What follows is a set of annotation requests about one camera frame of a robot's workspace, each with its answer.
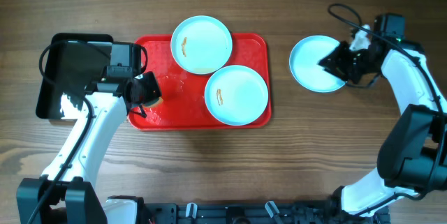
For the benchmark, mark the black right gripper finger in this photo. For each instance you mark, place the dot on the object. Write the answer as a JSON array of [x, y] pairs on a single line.
[[340, 70], [340, 54]]

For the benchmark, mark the orange and green sponge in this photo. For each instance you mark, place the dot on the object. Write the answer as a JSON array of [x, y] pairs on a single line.
[[153, 103]]

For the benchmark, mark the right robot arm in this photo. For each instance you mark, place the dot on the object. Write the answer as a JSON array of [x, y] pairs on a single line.
[[412, 160]]

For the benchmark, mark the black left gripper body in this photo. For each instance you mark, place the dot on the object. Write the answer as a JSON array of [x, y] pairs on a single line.
[[149, 89]]

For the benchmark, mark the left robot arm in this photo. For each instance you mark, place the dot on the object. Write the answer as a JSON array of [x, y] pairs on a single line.
[[65, 193]]

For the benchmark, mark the white plate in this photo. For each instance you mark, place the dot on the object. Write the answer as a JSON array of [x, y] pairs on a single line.
[[303, 63], [201, 45], [236, 95]]

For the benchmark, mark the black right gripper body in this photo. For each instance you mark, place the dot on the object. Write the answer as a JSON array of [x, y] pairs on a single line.
[[357, 65]]

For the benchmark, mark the black water tray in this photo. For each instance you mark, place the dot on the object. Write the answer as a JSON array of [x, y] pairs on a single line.
[[72, 64]]

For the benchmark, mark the white plate top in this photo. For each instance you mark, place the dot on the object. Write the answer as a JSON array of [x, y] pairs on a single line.
[[201, 45]]

